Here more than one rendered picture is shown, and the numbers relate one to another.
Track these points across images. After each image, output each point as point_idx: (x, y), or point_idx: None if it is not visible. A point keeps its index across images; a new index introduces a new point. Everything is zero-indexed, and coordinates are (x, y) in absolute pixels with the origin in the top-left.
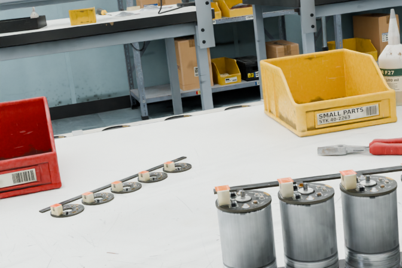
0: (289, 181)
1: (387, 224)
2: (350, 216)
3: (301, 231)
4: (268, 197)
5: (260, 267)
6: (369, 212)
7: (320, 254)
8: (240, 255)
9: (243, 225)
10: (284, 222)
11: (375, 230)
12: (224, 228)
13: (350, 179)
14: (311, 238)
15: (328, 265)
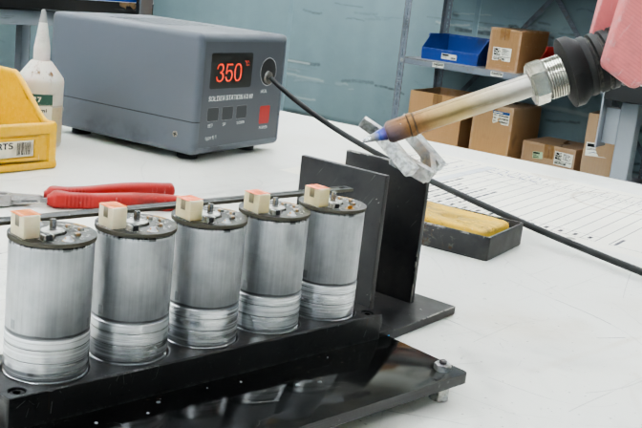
0: (120, 205)
1: (237, 268)
2: (191, 259)
3: (138, 278)
4: (89, 228)
5: (77, 334)
6: (221, 251)
7: (158, 311)
8: (53, 316)
9: (66, 267)
10: (109, 267)
11: (224, 276)
12: (30, 274)
13: (196, 207)
14: (150, 288)
15: (163, 328)
